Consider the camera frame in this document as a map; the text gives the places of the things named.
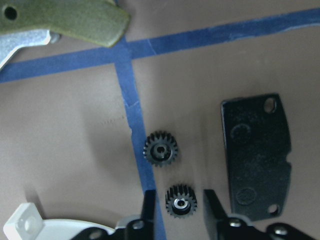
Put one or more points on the black brake pad plate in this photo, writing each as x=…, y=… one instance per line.
x=257, y=142

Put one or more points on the olive green curved brake shoe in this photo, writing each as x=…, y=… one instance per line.
x=100, y=22

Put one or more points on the small black bearing gear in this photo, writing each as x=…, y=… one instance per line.
x=160, y=148

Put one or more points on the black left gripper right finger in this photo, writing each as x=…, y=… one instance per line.
x=213, y=209

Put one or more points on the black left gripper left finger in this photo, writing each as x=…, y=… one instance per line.
x=148, y=206

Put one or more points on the white half-ring pipe clamp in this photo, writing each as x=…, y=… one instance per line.
x=26, y=223

